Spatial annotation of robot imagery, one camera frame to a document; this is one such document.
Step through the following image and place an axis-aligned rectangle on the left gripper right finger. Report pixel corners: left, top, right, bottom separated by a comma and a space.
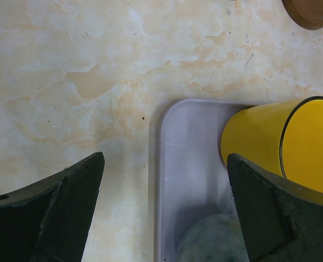
227, 153, 323, 261

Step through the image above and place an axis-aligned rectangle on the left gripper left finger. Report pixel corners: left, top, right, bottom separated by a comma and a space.
0, 152, 104, 261

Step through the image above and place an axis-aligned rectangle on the dark brown wooden coaster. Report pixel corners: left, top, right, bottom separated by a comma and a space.
282, 0, 323, 30

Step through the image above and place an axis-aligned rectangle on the grey ceramic mug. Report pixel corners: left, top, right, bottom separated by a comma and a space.
175, 214, 249, 261

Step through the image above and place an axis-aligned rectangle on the yellow transparent mug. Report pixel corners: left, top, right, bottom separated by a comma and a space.
220, 96, 323, 193

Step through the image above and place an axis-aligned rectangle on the lavender plastic tray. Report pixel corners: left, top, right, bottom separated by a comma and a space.
154, 99, 254, 261

